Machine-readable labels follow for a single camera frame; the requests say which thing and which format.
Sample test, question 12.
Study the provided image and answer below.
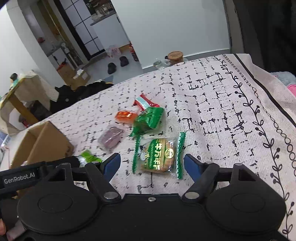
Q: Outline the dark green snack packet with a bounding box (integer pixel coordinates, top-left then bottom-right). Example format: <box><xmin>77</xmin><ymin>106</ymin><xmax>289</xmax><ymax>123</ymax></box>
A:
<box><xmin>130</xmin><ymin>107</ymin><xmax>164</xmax><ymax>137</ymax></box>

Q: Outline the doll figure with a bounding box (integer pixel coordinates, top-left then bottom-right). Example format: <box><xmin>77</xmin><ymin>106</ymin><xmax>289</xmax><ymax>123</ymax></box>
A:
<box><xmin>10</xmin><ymin>73</ymin><xmax>19</xmax><ymax>88</ymax></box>

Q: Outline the white kitchen cabinet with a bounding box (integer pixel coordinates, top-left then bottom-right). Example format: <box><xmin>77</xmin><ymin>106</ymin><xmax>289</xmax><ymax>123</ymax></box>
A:
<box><xmin>91</xmin><ymin>11</ymin><xmax>130</xmax><ymax>50</ymax></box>

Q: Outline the right black slipper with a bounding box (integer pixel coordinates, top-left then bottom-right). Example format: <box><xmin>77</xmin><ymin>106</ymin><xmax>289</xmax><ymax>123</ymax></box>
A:
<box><xmin>119</xmin><ymin>56</ymin><xmax>129</xmax><ymax>67</ymax></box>

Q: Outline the purple snack packet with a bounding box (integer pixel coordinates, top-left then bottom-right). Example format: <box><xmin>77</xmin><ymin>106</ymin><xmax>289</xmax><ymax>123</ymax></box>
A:
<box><xmin>98</xmin><ymin>125</ymin><xmax>125</xmax><ymax>152</ymax></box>

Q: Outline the dotted cream tablecloth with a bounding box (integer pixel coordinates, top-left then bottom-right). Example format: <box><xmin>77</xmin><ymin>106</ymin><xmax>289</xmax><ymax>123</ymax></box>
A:
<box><xmin>1</xmin><ymin>71</ymin><xmax>59</xmax><ymax>135</ymax></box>

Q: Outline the yellow leg side table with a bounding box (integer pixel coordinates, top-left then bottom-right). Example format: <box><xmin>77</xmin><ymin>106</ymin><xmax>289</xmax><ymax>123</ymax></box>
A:
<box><xmin>1</xmin><ymin>77</ymin><xmax>38</xmax><ymax>125</ymax></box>

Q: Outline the patterned white bed cloth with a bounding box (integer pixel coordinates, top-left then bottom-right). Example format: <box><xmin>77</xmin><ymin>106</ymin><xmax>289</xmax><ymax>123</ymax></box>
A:
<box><xmin>49</xmin><ymin>54</ymin><xmax>295</xmax><ymax>240</ymax></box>

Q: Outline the orange jelly packet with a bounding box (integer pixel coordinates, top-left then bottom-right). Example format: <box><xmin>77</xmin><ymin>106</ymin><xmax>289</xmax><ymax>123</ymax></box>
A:
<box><xmin>115</xmin><ymin>111</ymin><xmax>138</xmax><ymax>125</ymax></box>

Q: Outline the red snack packet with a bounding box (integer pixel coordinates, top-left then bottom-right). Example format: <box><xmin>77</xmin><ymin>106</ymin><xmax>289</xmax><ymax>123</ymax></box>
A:
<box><xmin>133</xmin><ymin>94</ymin><xmax>160</xmax><ymax>111</ymax></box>

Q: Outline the pink plastic bag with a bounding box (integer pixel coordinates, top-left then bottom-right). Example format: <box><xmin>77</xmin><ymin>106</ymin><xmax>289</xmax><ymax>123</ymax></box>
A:
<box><xmin>105</xmin><ymin>45</ymin><xmax>121</xmax><ymax>58</ymax></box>

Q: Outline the pink grey plush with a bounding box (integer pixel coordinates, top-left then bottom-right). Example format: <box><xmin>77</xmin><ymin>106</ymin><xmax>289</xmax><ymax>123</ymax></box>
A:
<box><xmin>271</xmin><ymin>71</ymin><xmax>296</xmax><ymax>96</ymax></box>

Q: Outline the black slipper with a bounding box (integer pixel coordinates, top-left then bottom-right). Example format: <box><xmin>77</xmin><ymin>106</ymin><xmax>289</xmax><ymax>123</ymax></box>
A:
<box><xmin>119</xmin><ymin>56</ymin><xmax>129</xmax><ymax>67</ymax></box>
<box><xmin>107</xmin><ymin>62</ymin><xmax>117</xmax><ymax>75</ymax></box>

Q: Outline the left black slipper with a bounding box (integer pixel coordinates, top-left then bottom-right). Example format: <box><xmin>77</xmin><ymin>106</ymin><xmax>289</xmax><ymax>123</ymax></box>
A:
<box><xmin>107</xmin><ymin>62</ymin><xmax>117</xmax><ymax>75</ymax></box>

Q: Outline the brown cardboard box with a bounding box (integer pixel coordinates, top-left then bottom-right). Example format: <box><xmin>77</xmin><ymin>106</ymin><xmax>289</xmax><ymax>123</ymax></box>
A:
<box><xmin>10</xmin><ymin>121</ymin><xmax>74</xmax><ymax>169</ymax></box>

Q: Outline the left hand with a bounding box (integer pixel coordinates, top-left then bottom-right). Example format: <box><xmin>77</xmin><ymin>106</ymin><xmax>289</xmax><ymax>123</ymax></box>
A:
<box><xmin>0</xmin><ymin>219</ymin><xmax>6</xmax><ymax>236</ymax></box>

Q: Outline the black clothes pile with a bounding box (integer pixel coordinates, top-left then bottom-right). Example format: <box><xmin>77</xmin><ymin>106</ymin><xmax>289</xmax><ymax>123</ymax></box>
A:
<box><xmin>50</xmin><ymin>81</ymin><xmax>113</xmax><ymax>113</ymax></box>

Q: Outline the small cardboard box on floor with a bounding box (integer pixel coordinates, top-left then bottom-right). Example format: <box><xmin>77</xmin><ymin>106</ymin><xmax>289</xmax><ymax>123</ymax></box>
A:
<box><xmin>69</xmin><ymin>69</ymin><xmax>91</xmax><ymax>90</ymax></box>

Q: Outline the black coat on chair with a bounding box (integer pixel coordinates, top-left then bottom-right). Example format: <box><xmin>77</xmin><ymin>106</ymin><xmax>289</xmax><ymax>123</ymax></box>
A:
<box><xmin>234</xmin><ymin>1</ymin><xmax>295</xmax><ymax>74</ymax></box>

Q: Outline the green cookie packet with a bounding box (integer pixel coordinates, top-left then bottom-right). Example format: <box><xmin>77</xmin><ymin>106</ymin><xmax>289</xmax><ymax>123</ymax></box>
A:
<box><xmin>132</xmin><ymin>132</ymin><xmax>186</xmax><ymax>179</ymax></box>

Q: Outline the bright green snack packet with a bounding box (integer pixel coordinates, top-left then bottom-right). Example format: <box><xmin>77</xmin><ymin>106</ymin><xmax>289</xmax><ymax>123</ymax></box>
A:
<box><xmin>77</xmin><ymin>150</ymin><xmax>102</xmax><ymax>167</ymax></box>

